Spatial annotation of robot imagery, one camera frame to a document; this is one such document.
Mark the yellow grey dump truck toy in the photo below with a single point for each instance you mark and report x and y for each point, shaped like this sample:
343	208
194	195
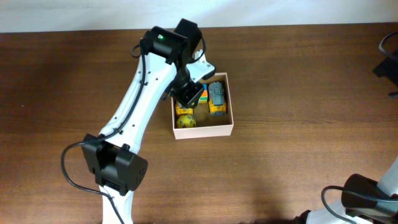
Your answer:
180	110

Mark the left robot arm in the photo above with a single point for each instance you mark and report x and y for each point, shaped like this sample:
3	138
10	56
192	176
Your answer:
112	156

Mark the yellow ball with blue letters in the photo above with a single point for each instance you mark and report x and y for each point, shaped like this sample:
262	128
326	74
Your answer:
186	121

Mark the two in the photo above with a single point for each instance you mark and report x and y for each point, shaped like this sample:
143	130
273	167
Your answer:
204	96

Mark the yellow grey tanker truck toy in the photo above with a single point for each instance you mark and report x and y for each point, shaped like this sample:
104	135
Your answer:
217	102

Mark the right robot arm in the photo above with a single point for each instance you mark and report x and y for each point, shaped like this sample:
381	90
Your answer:
361	200

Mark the pink cardboard box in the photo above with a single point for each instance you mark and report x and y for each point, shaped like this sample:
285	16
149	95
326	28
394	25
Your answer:
207	125

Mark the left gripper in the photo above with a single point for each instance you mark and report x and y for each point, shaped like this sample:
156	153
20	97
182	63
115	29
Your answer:
194	90

